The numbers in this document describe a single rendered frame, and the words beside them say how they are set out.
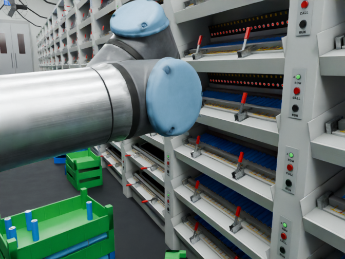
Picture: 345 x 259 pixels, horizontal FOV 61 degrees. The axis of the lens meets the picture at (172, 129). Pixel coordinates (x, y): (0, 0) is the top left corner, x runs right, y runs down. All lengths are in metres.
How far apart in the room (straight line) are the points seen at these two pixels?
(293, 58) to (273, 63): 0.07
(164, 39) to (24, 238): 0.76
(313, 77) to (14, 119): 0.64
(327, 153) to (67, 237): 0.73
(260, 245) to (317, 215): 0.27
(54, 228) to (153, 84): 0.81
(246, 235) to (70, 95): 0.90
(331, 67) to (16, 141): 0.64
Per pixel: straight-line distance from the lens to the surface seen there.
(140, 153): 1.89
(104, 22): 2.67
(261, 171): 1.00
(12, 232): 0.98
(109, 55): 0.47
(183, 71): 0.33
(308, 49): 0.77
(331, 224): 0.82
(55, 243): 0.93
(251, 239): 1.07
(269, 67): 0.86
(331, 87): 0.81
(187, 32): 1.34
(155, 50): 0.49
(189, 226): 1.48
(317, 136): 0.79
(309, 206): 0.85
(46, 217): 1.12
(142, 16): 0.49
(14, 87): 0.28
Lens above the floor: 0.91
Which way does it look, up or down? 12 degrees down
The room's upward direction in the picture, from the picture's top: straight up
